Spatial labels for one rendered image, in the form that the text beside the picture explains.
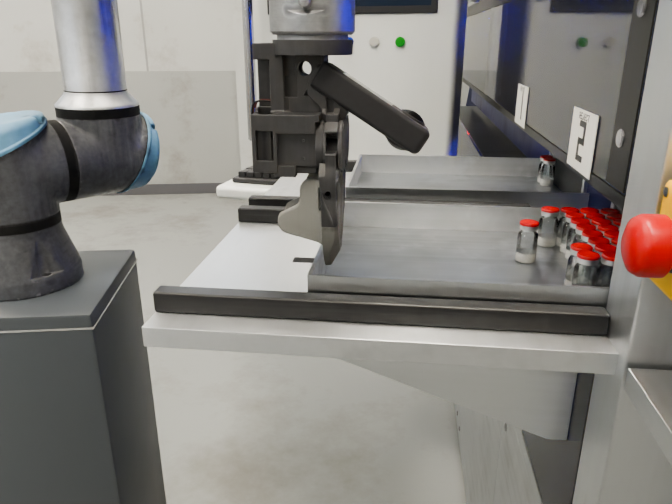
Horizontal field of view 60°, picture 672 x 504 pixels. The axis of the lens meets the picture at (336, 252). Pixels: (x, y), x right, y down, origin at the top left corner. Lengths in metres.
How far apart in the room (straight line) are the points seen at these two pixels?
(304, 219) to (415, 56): 0.90
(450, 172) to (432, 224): 0.34
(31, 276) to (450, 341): 0.58
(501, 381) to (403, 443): 1.22
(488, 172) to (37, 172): 0.74
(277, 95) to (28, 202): 0.43
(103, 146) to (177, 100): 3.66
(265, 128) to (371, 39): 0.91
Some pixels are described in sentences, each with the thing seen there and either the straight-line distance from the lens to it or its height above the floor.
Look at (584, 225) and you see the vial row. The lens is 0.69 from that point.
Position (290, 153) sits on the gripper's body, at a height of 1.02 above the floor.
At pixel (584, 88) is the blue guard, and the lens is 0.66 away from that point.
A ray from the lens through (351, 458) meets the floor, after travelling 1.76.
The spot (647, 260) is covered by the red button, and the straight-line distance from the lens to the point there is 0.40.
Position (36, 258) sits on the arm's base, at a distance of 0.89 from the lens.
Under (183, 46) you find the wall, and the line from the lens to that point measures 4.53.
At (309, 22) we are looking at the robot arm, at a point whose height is 1.13.
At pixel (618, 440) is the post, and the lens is 0.55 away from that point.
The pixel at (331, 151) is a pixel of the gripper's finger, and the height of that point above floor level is 1.02.
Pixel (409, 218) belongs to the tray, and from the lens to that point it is 0.78.
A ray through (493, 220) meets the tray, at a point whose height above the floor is 0.90.
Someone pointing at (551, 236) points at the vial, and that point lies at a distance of 0.74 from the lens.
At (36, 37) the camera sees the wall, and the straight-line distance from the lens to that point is 4.78.
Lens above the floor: 1.12
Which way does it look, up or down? 20 degrees down
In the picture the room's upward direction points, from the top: straight up
